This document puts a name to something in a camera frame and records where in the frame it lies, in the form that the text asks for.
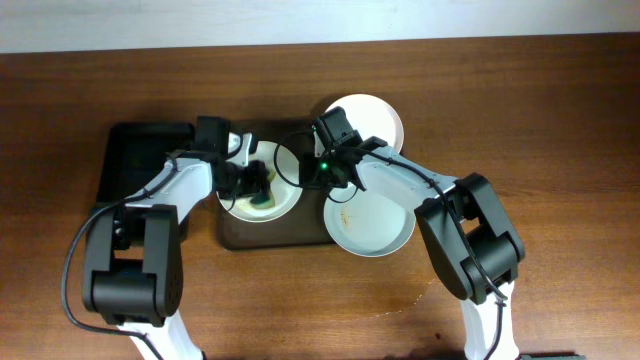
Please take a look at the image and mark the green yellow sponge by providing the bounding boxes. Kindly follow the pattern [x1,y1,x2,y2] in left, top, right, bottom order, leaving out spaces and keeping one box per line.
[249,171,275,209]

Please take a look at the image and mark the white plate top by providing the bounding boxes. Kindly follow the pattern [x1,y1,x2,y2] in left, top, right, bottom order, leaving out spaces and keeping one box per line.
[326,94,404,152]

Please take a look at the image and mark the white plate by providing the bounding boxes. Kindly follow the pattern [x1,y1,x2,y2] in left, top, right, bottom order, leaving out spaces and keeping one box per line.
[326,94,404,152]
[218,141,302,223]

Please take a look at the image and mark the pale blue plate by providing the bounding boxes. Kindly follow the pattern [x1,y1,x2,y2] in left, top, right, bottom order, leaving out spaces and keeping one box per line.
[323,185,416,257]

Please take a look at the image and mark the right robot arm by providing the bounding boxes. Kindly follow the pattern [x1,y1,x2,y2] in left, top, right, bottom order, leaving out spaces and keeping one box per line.
[300,107,525,359]

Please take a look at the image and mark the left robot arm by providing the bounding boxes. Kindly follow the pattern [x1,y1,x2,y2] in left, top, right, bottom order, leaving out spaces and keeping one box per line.
[82,116,268,359]

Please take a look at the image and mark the large brown serving tray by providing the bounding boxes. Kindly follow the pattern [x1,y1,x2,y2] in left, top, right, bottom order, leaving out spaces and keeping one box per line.
[214,118,333,251]

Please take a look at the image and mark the small black tray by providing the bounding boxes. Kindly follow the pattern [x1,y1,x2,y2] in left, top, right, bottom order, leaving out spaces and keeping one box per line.
[92,121,197,241]

